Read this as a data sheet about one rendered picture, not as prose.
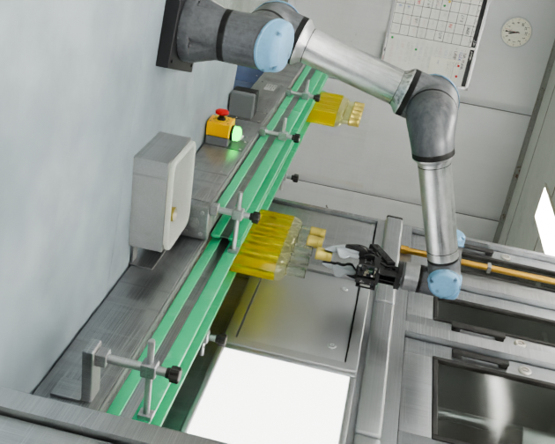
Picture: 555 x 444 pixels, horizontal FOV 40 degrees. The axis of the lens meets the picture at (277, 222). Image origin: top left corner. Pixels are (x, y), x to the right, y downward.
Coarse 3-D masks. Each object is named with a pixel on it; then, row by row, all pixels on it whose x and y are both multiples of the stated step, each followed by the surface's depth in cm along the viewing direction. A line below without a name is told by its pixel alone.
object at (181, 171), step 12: (192, 144) 173; (180, 156) 165; (192, 156) 177; (168, 168) 163; (180, 168) 179; (192, 168) 178; (168, 180) 164; (180, 180) 180; (192, 180) 180; (168, 192) 164; (180, 192) 181; (168, 204) 165; (180, 204) 183; (168, 216) 166; (180, 216) 184; (168, 228) 168; (180, 228) 180; (168, 240) 174
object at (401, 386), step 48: (336, 240) 247; (384, 240) 245; (480, 240) 260; (240, 288) 214; (384, 288) 218; (480, 288) 230; (528, 288) 238; (384, 336) 197; (432, 336) 204; (480, 336) 210; (528, 336) 214; (192, 384) 174; (384, 384) 179; (432, 384) 188; (480, 384) 191; (528, 384) 194; (384, 432) 167; (432, 432) 172; (480, 432) 175; (528, 432) 177
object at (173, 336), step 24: (216, 240) 194; (216, 264) 184; (192, 288) 173; (216, 288) 174; (168, 312) 163; (192, 312) 165; (168, 336) 156; (192, 336) 157; (168, 360) 149; (168, 384) 143; (120, 408) 135
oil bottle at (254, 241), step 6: (246, 240) 199; (252, 240) 199; (258, 240) 200; (264, 240) 200; (270, 240) 201; (276, 240) 201; (246, 246) 198; (252, 246) 198; (258, 246) 198; (264, 246) 198; (270, 246) 198; (276, 246) 199; (282, 246) 199; (288, 246) 200; (276, 252) 197; (282, 252) 197; (288, 252) 198; (288, 258) 198
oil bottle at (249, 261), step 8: (240, 248) 196; (248, 248) 196; (256, 248) 197; (240, 256) 193; (248, 256) 193; (256, 256) 193; (264, 256) 194; (272, 256) 194; (280, 256) 195; (232, 264) 194; (240, 264) 194; (248, 264) 194; (256, 264) 193; (264, 264) 193; (272, 264) 192; (280, 264) 192; (240, 272) 195; (248, 272) 195; (256, 272) 194; (264, 272) 194; (272, 272) 193; (280, 272) 193
